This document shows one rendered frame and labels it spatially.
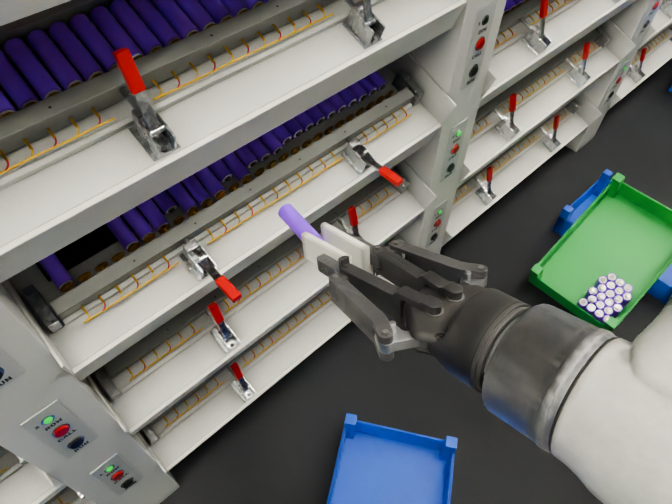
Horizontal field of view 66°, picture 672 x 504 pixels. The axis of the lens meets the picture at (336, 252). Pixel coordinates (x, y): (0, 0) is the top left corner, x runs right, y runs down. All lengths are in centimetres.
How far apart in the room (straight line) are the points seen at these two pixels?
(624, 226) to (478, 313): 100
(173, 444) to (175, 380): 20
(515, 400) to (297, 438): 73
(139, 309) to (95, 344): 6
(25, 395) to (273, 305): 37
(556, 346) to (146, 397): 59
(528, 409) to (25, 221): 41
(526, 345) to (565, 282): 93
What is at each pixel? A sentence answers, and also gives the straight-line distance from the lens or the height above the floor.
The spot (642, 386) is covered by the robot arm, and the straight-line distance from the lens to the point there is 34.
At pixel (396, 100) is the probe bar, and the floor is 53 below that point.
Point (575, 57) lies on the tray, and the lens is 141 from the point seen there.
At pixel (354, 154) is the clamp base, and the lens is 73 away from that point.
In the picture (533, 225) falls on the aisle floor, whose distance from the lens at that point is 140.
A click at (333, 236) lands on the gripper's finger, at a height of 59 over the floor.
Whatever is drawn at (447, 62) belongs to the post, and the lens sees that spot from 79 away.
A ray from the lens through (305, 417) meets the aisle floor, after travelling 107.
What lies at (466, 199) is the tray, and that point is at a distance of 126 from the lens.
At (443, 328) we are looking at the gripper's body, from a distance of 41.
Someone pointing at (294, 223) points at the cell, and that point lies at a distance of 55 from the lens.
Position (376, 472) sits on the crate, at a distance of 104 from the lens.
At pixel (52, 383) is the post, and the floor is 49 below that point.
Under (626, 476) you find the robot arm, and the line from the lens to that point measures 34.
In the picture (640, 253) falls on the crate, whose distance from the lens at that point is 135.
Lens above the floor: 100
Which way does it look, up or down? 53 degrees down
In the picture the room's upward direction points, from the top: straight up
